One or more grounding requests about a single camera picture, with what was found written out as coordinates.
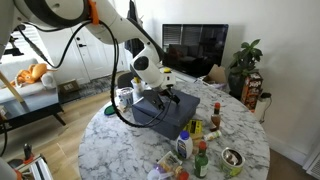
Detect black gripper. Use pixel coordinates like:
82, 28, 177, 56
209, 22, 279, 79
145, 86, 182, 112

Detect blue shoe box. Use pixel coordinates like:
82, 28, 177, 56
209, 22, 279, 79
132, 103, 201, 141

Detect open cardboard box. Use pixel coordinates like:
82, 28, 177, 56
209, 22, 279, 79
202, 63, 228, 85

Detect green round lid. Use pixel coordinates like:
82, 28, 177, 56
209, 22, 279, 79
103, 104, 117, 117

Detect small jar red lid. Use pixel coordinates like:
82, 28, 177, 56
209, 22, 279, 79
172, 165, 191, 180

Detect orange Jenga box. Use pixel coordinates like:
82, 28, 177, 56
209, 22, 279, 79
240, 71, 265, 113

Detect small brown cardboard box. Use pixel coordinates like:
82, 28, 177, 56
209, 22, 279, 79
57, 78, 81, 95

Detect clear plastic container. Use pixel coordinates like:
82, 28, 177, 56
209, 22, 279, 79
131, 78, 148, 102

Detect white TV stand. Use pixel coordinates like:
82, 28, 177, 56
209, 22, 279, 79
173, 68, 228, 92

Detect yellow snack packet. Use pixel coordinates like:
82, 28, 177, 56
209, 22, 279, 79
182, 118, 204, 136

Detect steel tumbler blue label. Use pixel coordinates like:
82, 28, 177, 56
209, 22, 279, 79
116, 86, 135, 108

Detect black chair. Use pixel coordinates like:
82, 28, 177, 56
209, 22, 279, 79
116, 71, 135, 90

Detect small wooden block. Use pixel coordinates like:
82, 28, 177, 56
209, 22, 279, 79
191, 139, 205, 155
189, 132, 205, 142

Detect white bottle blue cap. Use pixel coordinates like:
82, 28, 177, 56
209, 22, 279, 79
175, 130, 194, 161

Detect brown hot sauce bottle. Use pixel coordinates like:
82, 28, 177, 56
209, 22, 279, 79
209, 101, 222, 132

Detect small white tube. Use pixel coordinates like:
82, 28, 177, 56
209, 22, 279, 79
202, 129, 223, 142

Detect boxed item with label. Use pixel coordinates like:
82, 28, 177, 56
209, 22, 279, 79
156, 150, 184, 175

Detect black flat television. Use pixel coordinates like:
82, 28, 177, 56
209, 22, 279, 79
161, 22, 230, 79

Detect green glass bottle red cap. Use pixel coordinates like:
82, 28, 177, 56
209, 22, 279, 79
193, 140, 210, 180

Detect small clear plastic cup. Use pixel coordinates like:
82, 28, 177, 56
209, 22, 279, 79
146, 164, 168, 180

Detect grey patterned rug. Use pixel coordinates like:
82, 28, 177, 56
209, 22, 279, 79
77, 75, 118, 98

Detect green potted plant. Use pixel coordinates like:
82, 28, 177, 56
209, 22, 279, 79
227, 38, 265, 100

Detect open green tin can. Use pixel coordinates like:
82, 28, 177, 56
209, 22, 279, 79
219, 147, 247, 178

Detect white floor appliance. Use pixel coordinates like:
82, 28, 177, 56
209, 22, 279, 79
254, 92, 273, 123

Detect black low table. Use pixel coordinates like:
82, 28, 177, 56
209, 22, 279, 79
0, 87, 68, 135

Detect orange plush toy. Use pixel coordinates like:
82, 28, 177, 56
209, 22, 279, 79
14, 62, 58, 85

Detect white window blinds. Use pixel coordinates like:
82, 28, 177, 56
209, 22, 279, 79
13, 24, 42, 65

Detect grey sofa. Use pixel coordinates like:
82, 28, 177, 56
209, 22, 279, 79
0, 57, 66, 105

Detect red black clamp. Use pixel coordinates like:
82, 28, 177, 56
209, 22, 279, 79
22, 142, 35, 165

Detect wooden stand leg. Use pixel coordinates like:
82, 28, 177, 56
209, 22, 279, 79
0, 71, 25, 105

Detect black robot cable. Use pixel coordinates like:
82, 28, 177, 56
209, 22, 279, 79
16, 19, 174, 130

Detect orange cable clip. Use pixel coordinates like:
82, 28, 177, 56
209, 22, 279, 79
87, 0, 101, 26

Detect aluminium frame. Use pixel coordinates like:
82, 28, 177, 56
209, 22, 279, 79
13, 154, 55, 180

